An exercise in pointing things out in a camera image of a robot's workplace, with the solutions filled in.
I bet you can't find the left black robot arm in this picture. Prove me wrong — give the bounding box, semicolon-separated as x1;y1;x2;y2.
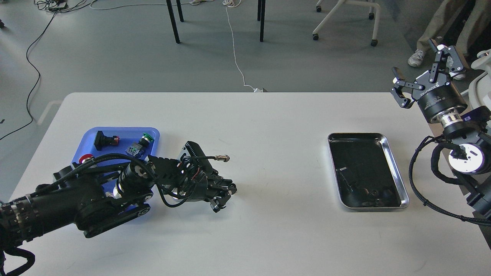
0;141;237;276

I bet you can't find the green push button switch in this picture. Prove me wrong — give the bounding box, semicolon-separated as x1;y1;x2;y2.
125;133;154;159

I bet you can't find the person in khaki trousers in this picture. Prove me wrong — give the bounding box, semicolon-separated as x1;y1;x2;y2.
407;0;491;67

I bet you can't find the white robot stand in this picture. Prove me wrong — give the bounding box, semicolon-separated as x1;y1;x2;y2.
461;49;491;109

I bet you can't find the red mushroom push button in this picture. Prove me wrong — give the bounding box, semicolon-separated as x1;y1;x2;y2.
78;153;94;164

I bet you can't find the blue plastic tray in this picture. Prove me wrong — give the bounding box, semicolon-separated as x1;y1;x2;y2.
72;127;160;198

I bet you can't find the black floor cable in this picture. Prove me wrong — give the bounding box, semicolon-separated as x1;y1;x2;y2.
0;0;92;141

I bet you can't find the black selector switch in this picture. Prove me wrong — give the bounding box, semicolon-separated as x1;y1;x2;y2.
94;130;120;151

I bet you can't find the silver metal tray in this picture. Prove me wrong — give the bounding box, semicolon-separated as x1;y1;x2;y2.
328;133;410;212

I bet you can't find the white floor cable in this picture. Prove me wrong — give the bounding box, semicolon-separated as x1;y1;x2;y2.
222;0;267;92

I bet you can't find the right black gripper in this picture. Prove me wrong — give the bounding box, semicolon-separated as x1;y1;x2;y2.
390;39;468;123

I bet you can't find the black table leg left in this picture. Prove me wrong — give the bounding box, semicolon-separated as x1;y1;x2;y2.
165;0;184;44

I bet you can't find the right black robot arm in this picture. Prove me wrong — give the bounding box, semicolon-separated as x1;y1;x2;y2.
390;39;491;227

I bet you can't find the black table leg right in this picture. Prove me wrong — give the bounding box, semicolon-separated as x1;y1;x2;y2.
257;0;265;42

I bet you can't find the white rolling chair base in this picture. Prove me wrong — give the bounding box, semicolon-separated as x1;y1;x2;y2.
311;0;381;47

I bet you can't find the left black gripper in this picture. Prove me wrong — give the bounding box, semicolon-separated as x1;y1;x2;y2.
176;171;237;213

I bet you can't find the black table leg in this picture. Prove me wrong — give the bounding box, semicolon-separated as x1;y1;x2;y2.
257;0;265;42
165;0;184;44

